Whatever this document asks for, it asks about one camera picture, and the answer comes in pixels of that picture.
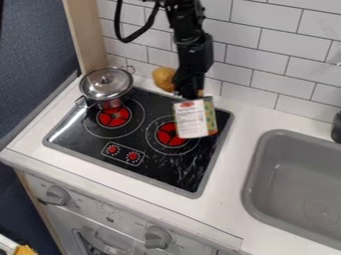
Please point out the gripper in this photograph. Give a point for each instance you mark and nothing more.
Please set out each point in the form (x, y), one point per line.
(188, 79)

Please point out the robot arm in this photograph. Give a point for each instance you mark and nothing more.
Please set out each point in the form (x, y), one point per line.
(191, 30)

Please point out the silver pot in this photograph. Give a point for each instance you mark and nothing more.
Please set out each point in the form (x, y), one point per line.
(105, 84)

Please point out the toy stove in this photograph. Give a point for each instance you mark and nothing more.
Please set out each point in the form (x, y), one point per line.
(146, 156)

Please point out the toy sink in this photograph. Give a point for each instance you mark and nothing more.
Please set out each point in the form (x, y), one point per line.
(297, 189)

